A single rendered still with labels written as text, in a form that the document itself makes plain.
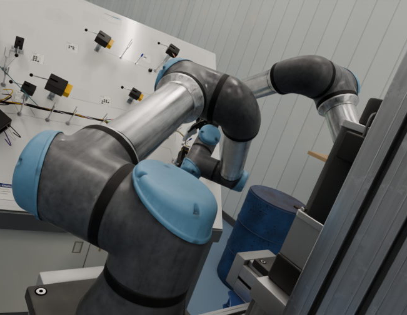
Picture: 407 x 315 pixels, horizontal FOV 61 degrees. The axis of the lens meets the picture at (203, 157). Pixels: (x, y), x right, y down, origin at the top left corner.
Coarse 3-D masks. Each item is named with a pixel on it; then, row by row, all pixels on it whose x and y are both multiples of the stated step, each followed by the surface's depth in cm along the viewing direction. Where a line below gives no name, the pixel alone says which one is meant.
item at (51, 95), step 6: (42, 78) 130; (54, 78) 130; (60, 78) 132; (48, 84) 129; (54, 84) 129; (60, 84) 131; (66, 84) 132; (48, 90) 132; (54, 90) 131; (60, 90) 131; (48, 96) 138; (54, 96) 139
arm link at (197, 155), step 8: (200, 144) 115; (192, 152) 114; (200, 152) 114; (208, 152) 115; (184, 160) 113; (192, 160) 112; (200, 160) 112; (208, 160) 112; (216, 160) 113; (184, 168) 111; (192, 168) 111; (200, 168) 112; (208, 168) 111; (200, 176) 113; (208, 176) 112
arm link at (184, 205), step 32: (128, 192) 40; (160, 192) 38; (192, 192) 41; (96, 224) 40; (128, 224) 39; (160, 224) 38; (192, 224) 39; (128, 256) 40; (160, 256) 39; (192, 256) 41; (128, 288) 40; (160, 288) 40
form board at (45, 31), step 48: (0, 0) 139; (48, 0) 152; (0, 48) 133; (48, 48) 144; (144, 48) 173; (192, 48) 192; (0, 96) 128; (96, 96) 150; (144, 96) 164; (0, 144) 123
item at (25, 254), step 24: (0, 240) 123; (24, 240) 127; (48, 240) 131; (72, 240) 136; (0, 264) 127; (24, 264) 131; (48, 264) 135; (72, 264) 140; (0, 288) 130; (24, 288) 134; (0, 312) 133
